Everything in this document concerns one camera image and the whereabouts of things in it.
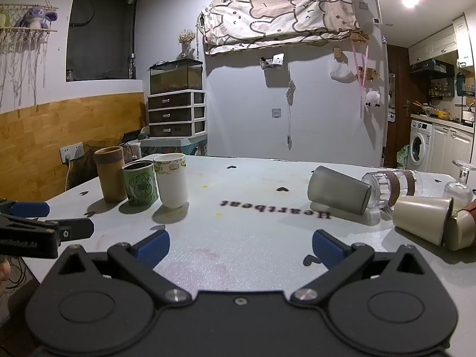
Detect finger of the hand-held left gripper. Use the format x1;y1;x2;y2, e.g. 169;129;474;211
0;214;95;242
0;199;51;218

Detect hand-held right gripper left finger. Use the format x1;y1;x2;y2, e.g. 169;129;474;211
55;229;194;307

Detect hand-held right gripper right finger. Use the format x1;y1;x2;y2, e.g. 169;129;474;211
290;229;428;306

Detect grey tapered cup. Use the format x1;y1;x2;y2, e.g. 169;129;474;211
307;166;372;215

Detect brown cylindrical cup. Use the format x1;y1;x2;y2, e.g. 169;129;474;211
94;146;128;203

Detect green cartoon print cup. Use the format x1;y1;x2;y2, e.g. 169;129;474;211
122;160;160;206

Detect white cup with patterned rim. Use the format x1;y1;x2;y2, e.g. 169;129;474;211
153;153;188;209

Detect cream tapered cup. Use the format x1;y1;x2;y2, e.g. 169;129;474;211
393;195;454;246

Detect beige cup with brown band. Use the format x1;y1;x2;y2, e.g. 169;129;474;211
444;201;476;251

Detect clear glass bottle brown band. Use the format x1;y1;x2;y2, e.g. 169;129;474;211
362;170;425;211

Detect teal painted cabinet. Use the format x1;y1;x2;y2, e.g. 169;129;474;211
140;135;208;157

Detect green plastic bag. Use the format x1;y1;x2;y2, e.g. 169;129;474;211
396;145;410;170

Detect white plastic drawer unit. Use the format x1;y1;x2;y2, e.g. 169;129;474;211
147;90;207;138

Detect white washing machine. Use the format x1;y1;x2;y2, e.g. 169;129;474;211
406;119;436;172

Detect clear stemmed glass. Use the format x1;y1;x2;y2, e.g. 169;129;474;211
443;160;476;206

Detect brown wooden door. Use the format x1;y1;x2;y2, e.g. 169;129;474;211
383;43;413;169

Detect macrame hanging net shelf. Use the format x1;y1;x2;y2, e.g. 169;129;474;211
0;0;59;109

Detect pink hanging ribbon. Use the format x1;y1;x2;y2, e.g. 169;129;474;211
351;41;371;119

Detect glass fish tank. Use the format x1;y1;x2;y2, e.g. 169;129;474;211
149;58;203;95

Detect white hanging bag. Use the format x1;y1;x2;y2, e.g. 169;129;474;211
329;58;355;81

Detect purple plush toy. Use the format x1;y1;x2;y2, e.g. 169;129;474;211
15;5;59;29

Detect black window curtain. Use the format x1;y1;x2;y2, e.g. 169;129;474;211
66;0;137;82

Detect dried flowers in vase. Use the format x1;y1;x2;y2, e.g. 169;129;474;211
178;30;197;59

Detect printed blanket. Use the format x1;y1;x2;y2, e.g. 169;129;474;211
200;0;361;56

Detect white wall socket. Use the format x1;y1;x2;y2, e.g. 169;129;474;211
59;142;84;163

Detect hanging grey cord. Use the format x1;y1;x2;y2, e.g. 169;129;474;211
285;80;297;151

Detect clear wall shelf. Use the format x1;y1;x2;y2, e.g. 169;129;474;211
259;54;285;71

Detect white kitchen wall cabinets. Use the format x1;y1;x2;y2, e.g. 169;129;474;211
408;14;471;67

